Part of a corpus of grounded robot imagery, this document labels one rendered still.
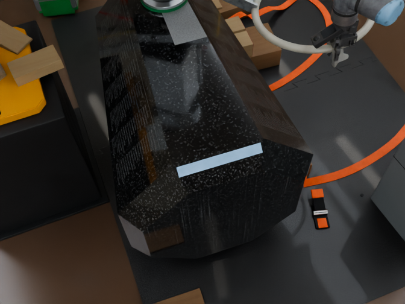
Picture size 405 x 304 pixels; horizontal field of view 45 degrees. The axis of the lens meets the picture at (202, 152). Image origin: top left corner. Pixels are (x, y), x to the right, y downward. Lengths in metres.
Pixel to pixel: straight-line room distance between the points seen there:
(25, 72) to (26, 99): 0.11
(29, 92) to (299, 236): 1.42
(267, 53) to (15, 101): 1.51
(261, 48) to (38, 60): 1.39
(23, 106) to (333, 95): 1.76
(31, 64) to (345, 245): 1.65
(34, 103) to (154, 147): 0.54
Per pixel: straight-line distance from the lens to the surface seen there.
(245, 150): 1.78
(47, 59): 2.15
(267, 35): 1.97
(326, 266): 2.49
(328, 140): 2.82
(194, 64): 2.00
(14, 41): 2.32
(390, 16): 1.70
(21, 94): 2.13
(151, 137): 1.86
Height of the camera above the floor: 2.32
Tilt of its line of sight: 58 degrees down
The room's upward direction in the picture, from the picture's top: 4 degrees counter-clockwise
